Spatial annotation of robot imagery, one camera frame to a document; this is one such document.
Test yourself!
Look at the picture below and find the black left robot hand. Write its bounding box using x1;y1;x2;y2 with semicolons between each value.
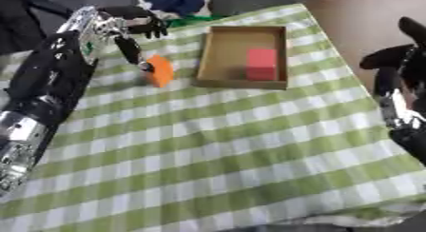
98;5;170;73

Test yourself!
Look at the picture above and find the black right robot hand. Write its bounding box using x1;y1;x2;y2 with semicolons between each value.
358;16;426;99

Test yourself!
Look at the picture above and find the tan cardboard box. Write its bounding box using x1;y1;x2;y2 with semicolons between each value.
193;25;290;91

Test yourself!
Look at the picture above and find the orange block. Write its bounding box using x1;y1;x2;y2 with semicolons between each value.
145;53;177;88

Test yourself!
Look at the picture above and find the green object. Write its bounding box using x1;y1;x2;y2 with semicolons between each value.
165;14;223;29

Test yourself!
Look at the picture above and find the red block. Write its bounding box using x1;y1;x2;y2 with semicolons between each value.
242;48;280;82

